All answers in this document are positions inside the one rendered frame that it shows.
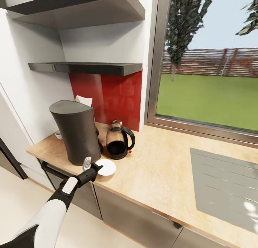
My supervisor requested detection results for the electric kettle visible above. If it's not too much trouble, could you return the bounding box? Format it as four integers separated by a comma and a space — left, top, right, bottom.
106, 123, 135, 160

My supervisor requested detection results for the coffee cup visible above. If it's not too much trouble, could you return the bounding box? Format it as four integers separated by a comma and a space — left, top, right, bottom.
55, 131, 63, 140

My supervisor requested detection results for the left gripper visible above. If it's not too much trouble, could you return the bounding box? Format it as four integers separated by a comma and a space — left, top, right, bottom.
83, 162, 104, 183

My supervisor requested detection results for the paper coffee filter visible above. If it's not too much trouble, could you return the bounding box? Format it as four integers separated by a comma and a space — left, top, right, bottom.
75, 96, 92, 106

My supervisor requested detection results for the saucer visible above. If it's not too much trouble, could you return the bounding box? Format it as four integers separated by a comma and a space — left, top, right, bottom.
95, 159, 116, 176

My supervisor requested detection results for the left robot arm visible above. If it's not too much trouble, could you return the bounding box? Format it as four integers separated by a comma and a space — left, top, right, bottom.
0, 157, 104, 248

